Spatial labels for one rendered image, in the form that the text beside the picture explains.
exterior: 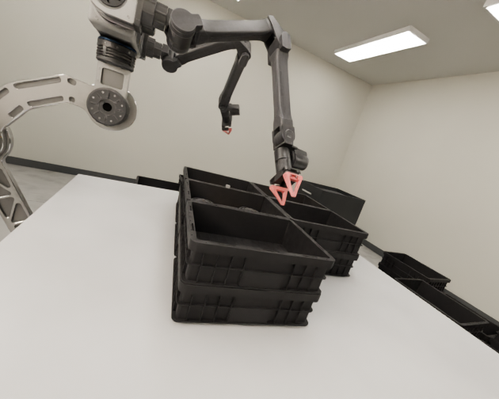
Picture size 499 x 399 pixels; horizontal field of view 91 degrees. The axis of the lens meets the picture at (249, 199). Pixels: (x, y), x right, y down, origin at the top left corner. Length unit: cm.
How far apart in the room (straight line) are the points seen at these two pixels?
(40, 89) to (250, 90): 334
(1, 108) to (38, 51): 289
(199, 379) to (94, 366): 20
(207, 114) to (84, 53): 167
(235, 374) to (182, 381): 11
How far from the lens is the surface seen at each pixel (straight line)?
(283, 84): 101
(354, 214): 289
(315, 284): 75
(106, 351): 64
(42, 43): 422
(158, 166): 409
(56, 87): 131
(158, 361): 62
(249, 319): 72
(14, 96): 135
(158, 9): 96
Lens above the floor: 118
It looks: 14 degrees down
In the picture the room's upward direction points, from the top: 17 degrees clockwise
